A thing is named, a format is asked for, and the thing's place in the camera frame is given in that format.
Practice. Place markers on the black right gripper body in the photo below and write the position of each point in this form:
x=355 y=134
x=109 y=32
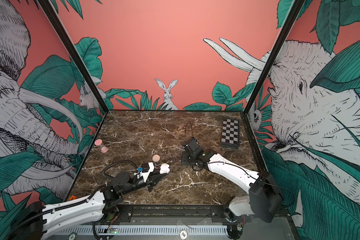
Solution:
x=187 y=159

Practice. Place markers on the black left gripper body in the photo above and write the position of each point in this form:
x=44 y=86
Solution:
x=147 y=184

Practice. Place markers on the white round earbud case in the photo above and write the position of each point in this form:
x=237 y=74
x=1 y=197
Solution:
x=164 y=168

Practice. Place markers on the pink earbud charging case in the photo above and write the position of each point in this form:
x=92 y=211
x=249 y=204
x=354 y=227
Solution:
x=156 y=158

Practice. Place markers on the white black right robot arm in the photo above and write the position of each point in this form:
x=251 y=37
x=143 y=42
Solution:
x=264 y=197

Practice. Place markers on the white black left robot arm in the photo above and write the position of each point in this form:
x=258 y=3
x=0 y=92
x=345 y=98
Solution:
x=38 y=221

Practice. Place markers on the folded black white chessboard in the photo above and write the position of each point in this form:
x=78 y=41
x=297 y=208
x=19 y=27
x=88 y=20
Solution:
x=231 y=133

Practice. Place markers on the pink sand hourglass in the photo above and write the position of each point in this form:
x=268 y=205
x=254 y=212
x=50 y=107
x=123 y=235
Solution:
x=99 y=143

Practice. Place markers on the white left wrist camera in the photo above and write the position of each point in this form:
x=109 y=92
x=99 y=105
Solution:
x=144 y=171

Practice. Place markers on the black front mounting rail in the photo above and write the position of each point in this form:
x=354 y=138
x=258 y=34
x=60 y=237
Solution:
x=125 y=213

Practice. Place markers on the white slotted cable duct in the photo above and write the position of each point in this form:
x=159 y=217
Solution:
x=162 y=230

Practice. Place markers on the black right corner frame post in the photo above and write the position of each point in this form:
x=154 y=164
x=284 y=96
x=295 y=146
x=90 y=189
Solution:
x=290 y=19

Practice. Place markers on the black corner frame post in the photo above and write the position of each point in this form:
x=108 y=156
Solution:
x=290 y=19
x=53 y=18

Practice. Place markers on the black left corner frame post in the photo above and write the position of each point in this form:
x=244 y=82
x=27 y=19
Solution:
x=53 y=18

